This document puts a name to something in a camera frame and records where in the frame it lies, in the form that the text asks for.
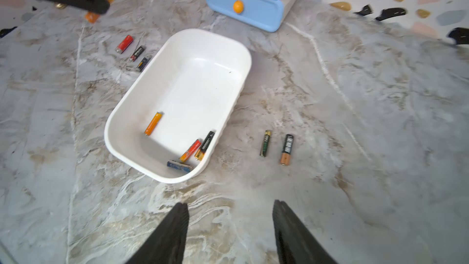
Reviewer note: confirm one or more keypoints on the white plastic storage tray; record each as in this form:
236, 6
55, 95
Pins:
195, 80

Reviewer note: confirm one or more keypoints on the blue battery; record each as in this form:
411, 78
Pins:
180, 166

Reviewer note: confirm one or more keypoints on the black orange battery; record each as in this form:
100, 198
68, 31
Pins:
287, 150

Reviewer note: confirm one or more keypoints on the black red white battery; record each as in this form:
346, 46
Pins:
137, 53

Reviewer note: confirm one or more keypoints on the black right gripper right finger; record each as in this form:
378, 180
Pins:
295, 244

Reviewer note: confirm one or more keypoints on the black gold green battery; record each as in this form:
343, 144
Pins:
265, 143

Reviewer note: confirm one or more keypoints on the small orange battery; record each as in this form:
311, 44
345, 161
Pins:
95, 14

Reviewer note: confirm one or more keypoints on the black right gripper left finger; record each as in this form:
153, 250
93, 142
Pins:
167, 242

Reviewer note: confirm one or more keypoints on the red orange battery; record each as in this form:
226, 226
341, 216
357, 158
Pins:
193, 148

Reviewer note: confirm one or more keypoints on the grey black yellow battery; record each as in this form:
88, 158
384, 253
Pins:
143, 63

